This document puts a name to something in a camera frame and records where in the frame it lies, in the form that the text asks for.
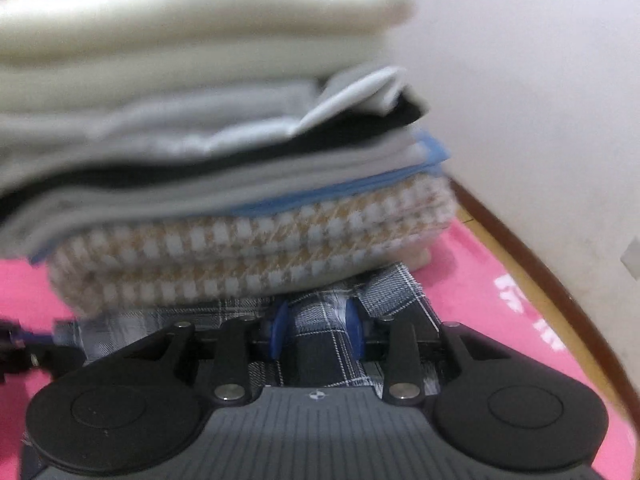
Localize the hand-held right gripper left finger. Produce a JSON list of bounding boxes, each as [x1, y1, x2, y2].
[[122, 302, 289, 406]]

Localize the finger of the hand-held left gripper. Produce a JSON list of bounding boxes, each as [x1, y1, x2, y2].
[[12, 329, 87, 377]]

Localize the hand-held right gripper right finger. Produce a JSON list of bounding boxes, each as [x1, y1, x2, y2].
[[345, 297, 507, 406]]

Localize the black white plaid pants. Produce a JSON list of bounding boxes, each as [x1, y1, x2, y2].
[[20, 260, 443, 480]]

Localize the stack of folded clothes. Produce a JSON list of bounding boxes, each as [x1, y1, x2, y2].
[[0, 0, 417, 116]]

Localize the beige folded cloth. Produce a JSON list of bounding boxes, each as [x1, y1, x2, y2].
[[395, 244, 435, 270]]

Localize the pink floral bed sheet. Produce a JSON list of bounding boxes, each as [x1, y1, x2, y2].
[[0, 220, 640, 480]]

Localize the white folded garment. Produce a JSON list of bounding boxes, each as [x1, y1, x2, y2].
[[0, 127, 451, 263]]

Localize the black folded garment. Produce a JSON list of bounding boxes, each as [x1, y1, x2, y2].
[[0, 92, 430, 221]]

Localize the brown skirting board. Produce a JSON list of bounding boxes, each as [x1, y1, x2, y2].
[[449, 179, 640, 413]]

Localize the light grey folded garment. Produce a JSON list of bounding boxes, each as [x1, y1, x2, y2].
[[0, 65, 407, 166]]

